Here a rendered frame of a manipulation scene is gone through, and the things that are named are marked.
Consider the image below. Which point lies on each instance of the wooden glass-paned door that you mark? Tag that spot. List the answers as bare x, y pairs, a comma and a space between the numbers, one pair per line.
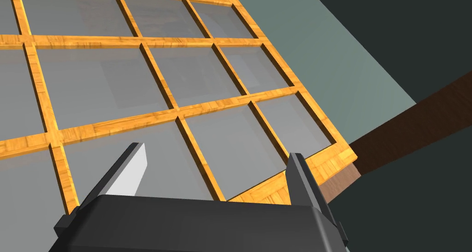
121, 126

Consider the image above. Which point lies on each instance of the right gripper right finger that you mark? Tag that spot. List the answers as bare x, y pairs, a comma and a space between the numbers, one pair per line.
304, 184

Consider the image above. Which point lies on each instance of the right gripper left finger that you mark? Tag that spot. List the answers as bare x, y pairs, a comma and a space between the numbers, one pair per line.
123, 174

